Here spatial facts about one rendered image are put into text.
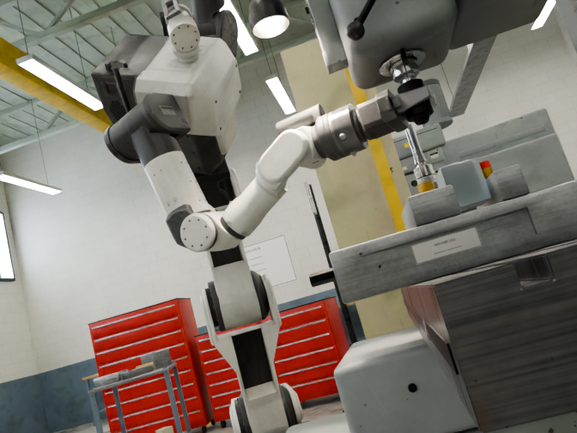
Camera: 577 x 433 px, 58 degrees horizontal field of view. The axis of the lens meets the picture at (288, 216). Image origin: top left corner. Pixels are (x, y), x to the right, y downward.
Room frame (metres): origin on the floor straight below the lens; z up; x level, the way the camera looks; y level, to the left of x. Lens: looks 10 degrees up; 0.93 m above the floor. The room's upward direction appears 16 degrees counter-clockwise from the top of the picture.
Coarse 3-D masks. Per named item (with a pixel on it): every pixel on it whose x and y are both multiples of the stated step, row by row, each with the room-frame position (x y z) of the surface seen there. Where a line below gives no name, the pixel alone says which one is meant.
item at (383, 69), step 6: (414, 48) 0.85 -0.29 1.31; (420, 48) 0.86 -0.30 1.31; (396, 54) 0.85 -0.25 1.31; (408, 54) 0.85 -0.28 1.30; (414, 54) 0.86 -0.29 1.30; (420, 54) 0.87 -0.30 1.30; (390, 60) 0.86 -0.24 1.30; (396, 60) 0.86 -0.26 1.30; (420, 60) 0.89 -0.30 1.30; (384, 66) 0.87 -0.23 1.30; (384, 72) 0.90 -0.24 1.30; (390, 72) 0.91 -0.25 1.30
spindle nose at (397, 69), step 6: (402, 60) 0.87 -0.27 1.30; (414, 60) 0.87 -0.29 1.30; (390, 66) 0.88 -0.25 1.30; (396, 66) 0.87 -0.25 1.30; (402, 66) 0.87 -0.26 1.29; (408, 66) 0.86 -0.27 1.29; (414, 66) 0.87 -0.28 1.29; (396, 72) 0.87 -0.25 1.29; (402, 72) 0.87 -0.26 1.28; (396, 78) 0.88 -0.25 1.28
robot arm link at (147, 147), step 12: (132, 108) 1.05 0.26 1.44; (120, 120) 1.06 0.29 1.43; (132, 120) 1.04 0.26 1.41; (144, 120) 1.03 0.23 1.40; (120, 132) 1.06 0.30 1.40; (132, 132) 1.05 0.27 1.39; (144, 132) 1.04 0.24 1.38; (156, 132) 1.04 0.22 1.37; (120, 144) 1.07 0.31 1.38; (132, 144) 1.07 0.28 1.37; (144, 144) 1.04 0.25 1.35; (156, 144) 1.04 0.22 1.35; (168, 144) 1.05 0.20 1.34; (132, 156) 1.10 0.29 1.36; (144, 156) 1.05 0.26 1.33; (156, 156) 1.04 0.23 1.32
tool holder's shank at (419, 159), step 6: (408, 132) 1.28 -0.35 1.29; (414, 132) 1.28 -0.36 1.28; (408, 138) 1.28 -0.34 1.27; (414, 138) 1.27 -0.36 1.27; (414, 144) 1.28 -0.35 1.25; (414, 150) 1.28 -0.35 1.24; (420, 150) 1.28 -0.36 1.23; (414, 156) 1.28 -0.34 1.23; (420, 156) 1.27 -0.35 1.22; (420, 162) 1.28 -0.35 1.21
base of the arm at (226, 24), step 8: (216, 16) 1.27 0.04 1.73; (224, 16) 1.26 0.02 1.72; (232, 16) 1.30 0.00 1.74; (216, 24) 1.27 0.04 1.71; (224, 24) 1.27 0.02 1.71; (232, 24) 1.30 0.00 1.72; (216, 32) 1.26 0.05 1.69; (224, 32) 1.27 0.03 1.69; (232, 32) 1.31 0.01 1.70; (224, 40) 1.28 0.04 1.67; (232, 40) 1.32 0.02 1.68; (232, 48) 1.32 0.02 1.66
